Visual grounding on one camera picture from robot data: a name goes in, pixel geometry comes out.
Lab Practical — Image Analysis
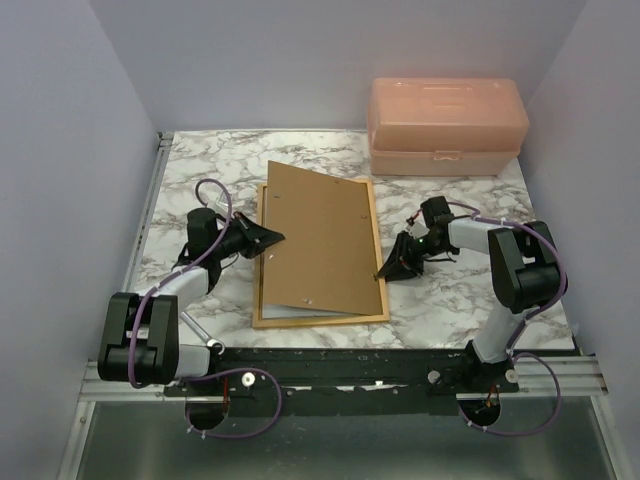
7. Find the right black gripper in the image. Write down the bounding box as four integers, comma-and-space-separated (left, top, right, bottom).
378, 231, 448, 283

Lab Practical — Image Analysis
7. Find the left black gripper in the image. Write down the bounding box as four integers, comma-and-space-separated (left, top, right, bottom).
213, 211, 285, 260

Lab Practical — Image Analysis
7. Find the sunset landscape photo print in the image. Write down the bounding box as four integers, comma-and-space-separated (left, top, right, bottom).
262, 304, 350, 319

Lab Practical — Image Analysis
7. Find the brown cardboard backing board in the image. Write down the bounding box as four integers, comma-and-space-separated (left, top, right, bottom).
263, 161, 381, 315

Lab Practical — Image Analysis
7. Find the orange wooden picture frame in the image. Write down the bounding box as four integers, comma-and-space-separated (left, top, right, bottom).
251, 178, 390, 330

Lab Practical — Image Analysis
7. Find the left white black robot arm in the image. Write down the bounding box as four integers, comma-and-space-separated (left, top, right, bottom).
97, 208, 285, 395

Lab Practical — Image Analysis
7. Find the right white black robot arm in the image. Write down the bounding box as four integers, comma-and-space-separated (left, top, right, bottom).
375, 196, 568, 392

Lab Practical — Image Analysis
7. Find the silver ratchet wrench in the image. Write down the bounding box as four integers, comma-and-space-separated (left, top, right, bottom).
180, 312, 225, 355

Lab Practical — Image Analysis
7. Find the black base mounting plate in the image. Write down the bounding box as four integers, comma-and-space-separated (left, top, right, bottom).
164, 348, 519, 418

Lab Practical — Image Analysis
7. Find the pink translucent plastic box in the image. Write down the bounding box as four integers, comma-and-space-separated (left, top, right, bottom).
367, 78, 529, 177

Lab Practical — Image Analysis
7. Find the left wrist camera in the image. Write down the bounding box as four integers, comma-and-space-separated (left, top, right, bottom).
212, 197, 229, 214

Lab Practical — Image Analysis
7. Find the aluminium extrusion rail left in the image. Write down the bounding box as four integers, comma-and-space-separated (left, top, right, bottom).
117, 132, 175, 292

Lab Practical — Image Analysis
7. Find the aluminium extrusion rail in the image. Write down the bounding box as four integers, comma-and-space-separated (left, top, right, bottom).
79, 356, 608, 402
117, 132, 175, 292

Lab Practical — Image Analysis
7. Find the aluminium extrusion rail front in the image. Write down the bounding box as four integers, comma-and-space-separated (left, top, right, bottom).
79, 356, 608, 402

